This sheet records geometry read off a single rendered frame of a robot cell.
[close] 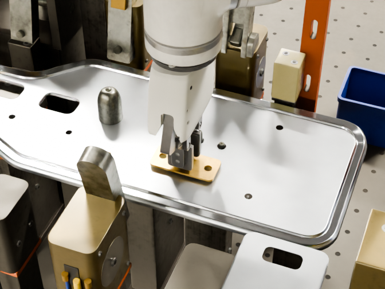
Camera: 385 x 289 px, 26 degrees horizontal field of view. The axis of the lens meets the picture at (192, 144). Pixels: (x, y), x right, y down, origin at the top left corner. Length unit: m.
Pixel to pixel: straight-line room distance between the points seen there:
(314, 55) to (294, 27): 0.66
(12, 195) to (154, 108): 0.23
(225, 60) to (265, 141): 0.14
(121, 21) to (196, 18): 0.36
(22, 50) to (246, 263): 0.52
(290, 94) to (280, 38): 0.64
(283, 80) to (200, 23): 0.28
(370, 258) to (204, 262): 0.20
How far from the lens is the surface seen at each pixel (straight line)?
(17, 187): 1.05
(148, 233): 1.16
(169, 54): 0.87
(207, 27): 0.86
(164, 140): 0.94
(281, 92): 1.12
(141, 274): 1.24
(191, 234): 1.19
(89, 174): 0.91
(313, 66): 1.13
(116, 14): 1.20
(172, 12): 0.84
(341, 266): 1.34
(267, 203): 1.00
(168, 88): 0.90
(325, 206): 1.01
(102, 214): 0.93
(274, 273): 0.94
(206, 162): 1.04
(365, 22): 1.82
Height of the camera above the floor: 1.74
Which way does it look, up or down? 44 degrees down
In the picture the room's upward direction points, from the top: straight up
